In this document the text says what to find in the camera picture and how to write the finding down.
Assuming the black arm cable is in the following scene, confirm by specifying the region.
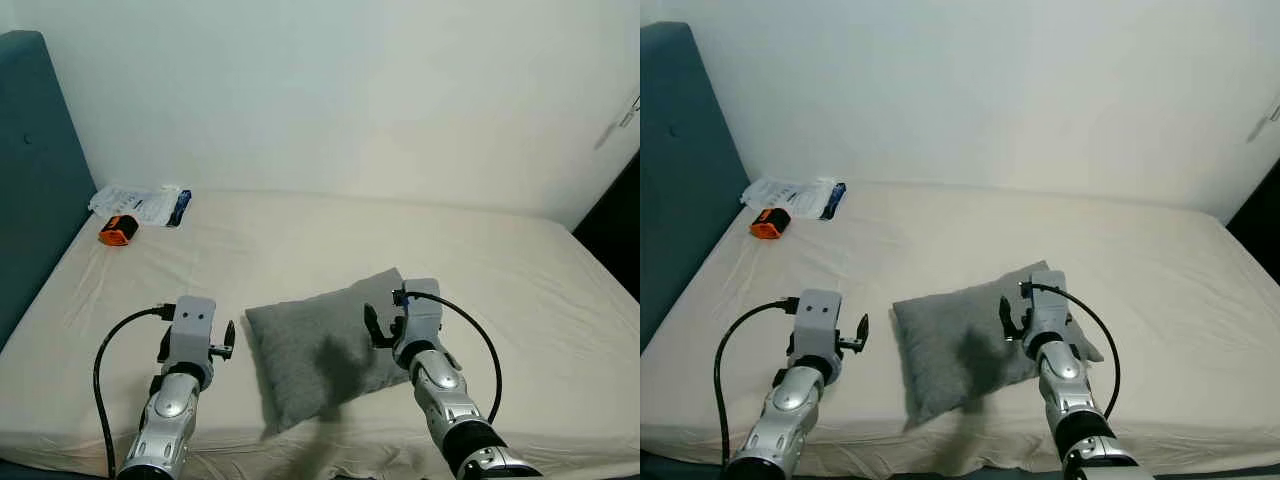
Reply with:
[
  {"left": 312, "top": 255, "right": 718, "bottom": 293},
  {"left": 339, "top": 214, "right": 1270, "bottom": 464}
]
[
  {"left": 713, "top": 296, "right": 803, "bottom": 469},
  {"left": 93, "top": 304, "right": 179, "bottom": 479},
  {"left": 1018, "top": 282, "right": 1122, "bottom": 421},
  {"left": 393, "top": 287, "right": 503, "bottom": 426}
]

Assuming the beige bed mattress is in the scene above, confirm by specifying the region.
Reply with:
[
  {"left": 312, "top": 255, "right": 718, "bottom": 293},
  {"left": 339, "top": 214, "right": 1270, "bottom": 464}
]
[
  {"left": 640, "top": 180, "right": 1280, "bottom": 476},
  {"left": 0, "top": 190, "right": 641, "bottom": 480}
]

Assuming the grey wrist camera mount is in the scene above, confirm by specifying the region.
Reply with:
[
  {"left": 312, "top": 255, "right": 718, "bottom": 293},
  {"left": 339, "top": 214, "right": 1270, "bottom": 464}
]
[
  {"left": 1028, "top": 270, "right": 1071, "bottom": 336},
  {"left": 168, "top": 296, "right": 217, "bottom": 366},
  {"left": 398, "top": 278, "right": 442, "bottom": 346},
  {"left": 795, "top": 290, "right": 843, "bottom": 359}
]

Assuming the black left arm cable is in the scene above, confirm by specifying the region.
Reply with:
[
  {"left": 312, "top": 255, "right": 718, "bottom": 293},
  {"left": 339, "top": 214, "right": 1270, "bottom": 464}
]
[
  {"left": 93, "top": 304, "right": 179, "bottom": 479},
  {"left": 713, "top": 296, "right": 803, "bottom": 469}
]

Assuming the grey pillow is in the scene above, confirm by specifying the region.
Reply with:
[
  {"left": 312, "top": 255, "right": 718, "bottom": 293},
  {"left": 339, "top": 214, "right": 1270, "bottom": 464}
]
[
  {"left": 892, "top": 260, "right": 1104, "bottom": 426},
  {"left": 245, "top": 267, "right": 443, "bottom": 434}
]

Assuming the orange and black device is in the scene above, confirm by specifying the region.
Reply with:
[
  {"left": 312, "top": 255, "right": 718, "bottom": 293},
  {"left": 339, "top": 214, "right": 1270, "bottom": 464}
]
[
  {"left": 750, "top": 207, "right": 793, "bottom": 241},
  {"left": 98, "top": 214, "right": 139, "bottom": 247}
]

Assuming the teal upholstered headboard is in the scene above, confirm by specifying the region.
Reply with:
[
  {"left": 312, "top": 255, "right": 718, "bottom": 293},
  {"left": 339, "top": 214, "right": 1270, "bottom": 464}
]
[
  {"left": 0, "top": 30, "right": 98, "bottom": 351},
  {"left": 640, "top": 22, "right": 753, "bottom": 351}
]

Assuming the clear plastic bag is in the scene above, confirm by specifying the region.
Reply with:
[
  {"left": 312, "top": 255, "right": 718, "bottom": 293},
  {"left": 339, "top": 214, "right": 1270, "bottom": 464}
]
[
  {"left": 740, "top": 176, "right": 847, "bottom": 221},
  {"left": 88, "top": 184, "right": 193, "bottom": 229}
]

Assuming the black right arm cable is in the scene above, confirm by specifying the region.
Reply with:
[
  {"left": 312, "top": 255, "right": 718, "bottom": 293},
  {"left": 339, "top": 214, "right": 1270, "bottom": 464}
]
[
  {"left": 393, "top": 287, "right": 503, "bottom": 426},
  {"left": 1018, "top": 282, "right": 1122, "bottom": 421}
]

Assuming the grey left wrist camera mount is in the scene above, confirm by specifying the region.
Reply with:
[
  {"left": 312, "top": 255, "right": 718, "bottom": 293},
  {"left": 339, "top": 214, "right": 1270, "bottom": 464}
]
[
  {"left": 795, "top": 290, "right": 843, "bottom": 359},
  {"left": 168, "top": 296, "right": 217, "bottom": 366}
]

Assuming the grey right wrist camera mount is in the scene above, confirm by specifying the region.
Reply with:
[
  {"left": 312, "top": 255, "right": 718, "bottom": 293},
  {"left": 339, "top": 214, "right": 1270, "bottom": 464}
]
[
  {"left": 1028, "top": 270, "right": 1071, "bottom": 336},
  {"left": 398, "top": 278, "right": 442, "bottom": 346}
]

